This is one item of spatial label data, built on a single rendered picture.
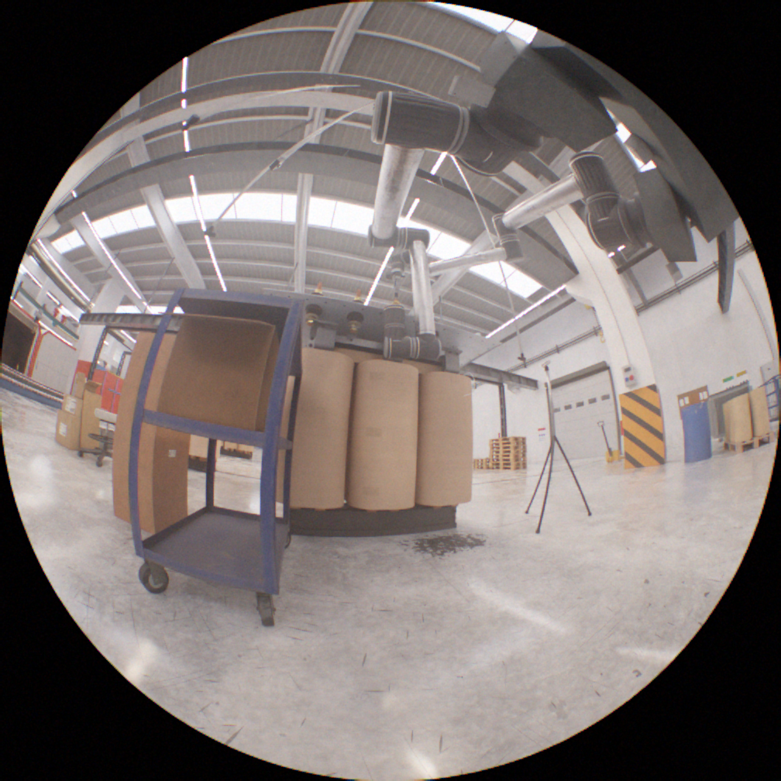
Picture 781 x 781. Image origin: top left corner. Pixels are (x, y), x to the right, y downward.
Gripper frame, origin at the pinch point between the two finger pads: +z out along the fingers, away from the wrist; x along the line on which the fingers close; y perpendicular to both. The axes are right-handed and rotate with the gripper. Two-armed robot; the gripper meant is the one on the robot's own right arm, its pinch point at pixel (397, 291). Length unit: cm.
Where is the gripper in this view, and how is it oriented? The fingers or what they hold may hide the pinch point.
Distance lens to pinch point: 174.6
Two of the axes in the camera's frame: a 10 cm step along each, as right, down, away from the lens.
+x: -0.7, 2.7, 9.6
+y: 10.0, 0.6, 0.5
